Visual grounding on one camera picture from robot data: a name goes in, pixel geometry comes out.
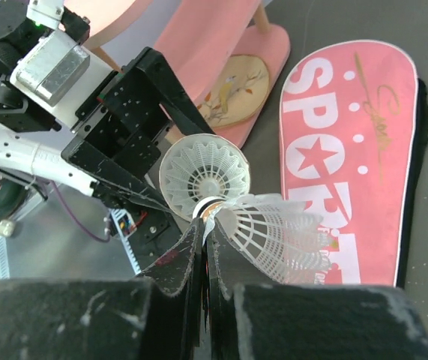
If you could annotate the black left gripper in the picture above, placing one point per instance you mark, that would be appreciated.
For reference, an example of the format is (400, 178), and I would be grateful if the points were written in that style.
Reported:
(127, 125)

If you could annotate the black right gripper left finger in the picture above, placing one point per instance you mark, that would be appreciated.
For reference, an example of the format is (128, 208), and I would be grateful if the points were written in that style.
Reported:
(155, 315)

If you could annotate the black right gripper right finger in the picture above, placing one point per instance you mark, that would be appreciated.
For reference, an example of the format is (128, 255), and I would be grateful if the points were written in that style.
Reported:
(253, 317)

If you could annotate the white shuttlecock tube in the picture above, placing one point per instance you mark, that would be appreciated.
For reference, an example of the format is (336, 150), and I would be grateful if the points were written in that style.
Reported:
(204, 172)

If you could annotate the white shuttlecock pair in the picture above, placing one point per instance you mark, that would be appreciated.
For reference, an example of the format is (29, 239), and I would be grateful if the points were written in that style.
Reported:
(279, 237)

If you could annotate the pink racket bag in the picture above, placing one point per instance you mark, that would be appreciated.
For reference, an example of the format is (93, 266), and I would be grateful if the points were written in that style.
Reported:
(350, 122)

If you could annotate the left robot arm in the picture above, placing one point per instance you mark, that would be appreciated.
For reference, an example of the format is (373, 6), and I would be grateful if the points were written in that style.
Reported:
(32, 140)

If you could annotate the round embroidered fan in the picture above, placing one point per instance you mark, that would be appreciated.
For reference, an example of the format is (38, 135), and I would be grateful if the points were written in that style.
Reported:
(240, 90)

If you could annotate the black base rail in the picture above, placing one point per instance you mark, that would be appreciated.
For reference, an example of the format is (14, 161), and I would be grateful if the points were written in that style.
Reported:
(156, 233)

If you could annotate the grey slotted cable duct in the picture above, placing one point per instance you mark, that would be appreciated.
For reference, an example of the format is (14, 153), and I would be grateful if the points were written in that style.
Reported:
(125, 227)

